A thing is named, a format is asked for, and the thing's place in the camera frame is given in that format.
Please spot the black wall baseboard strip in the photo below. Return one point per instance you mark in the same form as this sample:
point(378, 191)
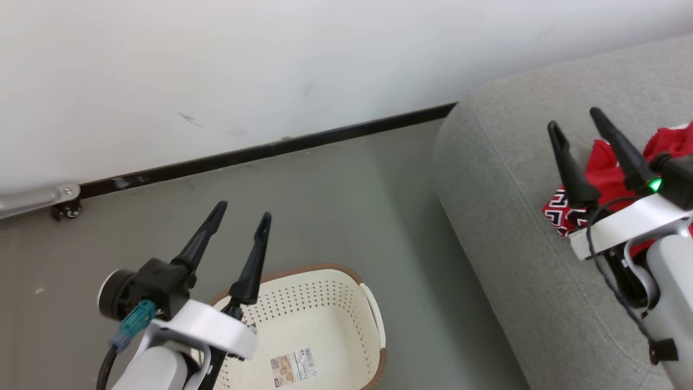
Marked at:
point(270, 149)

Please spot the red jersey with black numbers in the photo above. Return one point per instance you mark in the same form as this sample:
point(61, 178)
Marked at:
point(609, 173)

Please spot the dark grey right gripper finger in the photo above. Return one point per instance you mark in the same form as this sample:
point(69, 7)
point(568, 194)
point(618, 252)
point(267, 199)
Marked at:
point(628, 162)
point(576, 184)

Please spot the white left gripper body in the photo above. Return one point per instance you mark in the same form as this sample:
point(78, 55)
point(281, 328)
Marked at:
point(211, 325)

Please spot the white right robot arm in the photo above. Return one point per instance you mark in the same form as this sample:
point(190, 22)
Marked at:
point(671, 292)

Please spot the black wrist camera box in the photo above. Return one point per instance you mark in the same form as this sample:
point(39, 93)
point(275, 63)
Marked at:
point(677, 181)
point(162, 284)

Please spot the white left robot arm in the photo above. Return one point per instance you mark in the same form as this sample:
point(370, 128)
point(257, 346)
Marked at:
point(154, 371)

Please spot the cream perforated laundry basket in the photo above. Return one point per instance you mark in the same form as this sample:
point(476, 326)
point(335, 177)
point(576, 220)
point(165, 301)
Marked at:
point(325, 314)

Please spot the plain red garment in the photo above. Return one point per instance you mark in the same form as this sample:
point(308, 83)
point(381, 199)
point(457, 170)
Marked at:
point(674, 142)

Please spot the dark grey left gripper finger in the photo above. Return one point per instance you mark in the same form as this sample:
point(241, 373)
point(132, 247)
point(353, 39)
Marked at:
point(200, 244)
point(253, 271)

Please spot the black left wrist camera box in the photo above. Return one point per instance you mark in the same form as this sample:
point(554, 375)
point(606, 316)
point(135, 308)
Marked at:
point(162, 284)

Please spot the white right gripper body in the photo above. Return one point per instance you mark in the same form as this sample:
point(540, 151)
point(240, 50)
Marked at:
point(628, 225)

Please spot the silver metal bracket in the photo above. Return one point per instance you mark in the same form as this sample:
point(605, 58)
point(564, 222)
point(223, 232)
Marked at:
point(32, 199)

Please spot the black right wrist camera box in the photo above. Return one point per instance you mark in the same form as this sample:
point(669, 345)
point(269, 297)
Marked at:
point(677, 181)

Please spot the black cylinder with white cap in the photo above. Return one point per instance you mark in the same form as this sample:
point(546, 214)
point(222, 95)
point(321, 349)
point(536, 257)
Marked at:
point(113, 295)

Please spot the paper label sticker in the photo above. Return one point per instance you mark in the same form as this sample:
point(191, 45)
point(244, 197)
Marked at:
point(293, 366)

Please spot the grey fabric sofa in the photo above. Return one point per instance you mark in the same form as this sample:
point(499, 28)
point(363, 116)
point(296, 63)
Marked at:
point(514, 244)

